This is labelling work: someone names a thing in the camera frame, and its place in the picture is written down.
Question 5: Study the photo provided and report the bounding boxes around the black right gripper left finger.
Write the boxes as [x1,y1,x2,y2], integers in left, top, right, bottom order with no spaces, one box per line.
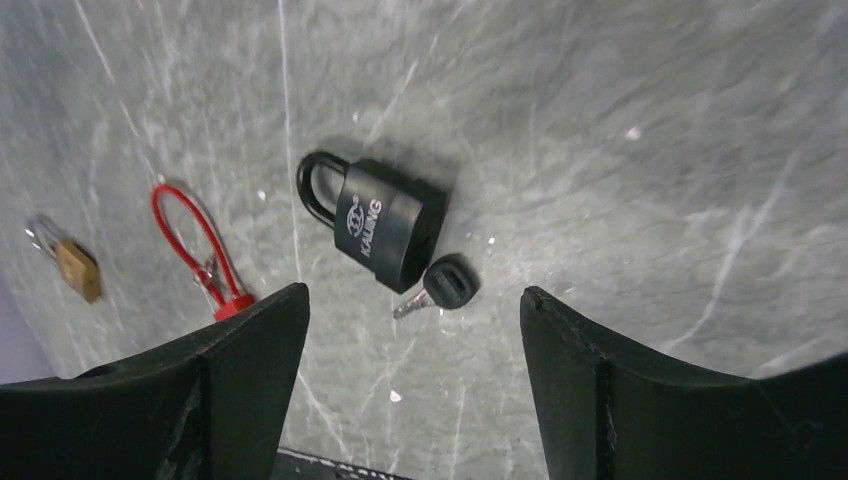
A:
[1,283,310,479]

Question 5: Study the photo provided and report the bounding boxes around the black Kaijing padlock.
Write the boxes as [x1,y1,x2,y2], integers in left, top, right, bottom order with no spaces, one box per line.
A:
[296,151,449,294]

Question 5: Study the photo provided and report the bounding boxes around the black-headed key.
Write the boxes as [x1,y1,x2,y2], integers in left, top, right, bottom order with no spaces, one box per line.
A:
[393,253,480,320]

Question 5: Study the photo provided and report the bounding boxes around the red cable lock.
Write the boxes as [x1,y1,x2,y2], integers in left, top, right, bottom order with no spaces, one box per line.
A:
[150,182,256,322]

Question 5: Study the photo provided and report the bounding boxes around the brass padlock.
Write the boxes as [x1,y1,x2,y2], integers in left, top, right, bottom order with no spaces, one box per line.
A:
[25,214,102,304]

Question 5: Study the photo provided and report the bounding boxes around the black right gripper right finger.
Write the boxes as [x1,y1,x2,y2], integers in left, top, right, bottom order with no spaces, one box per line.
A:
[520,287,847,479]

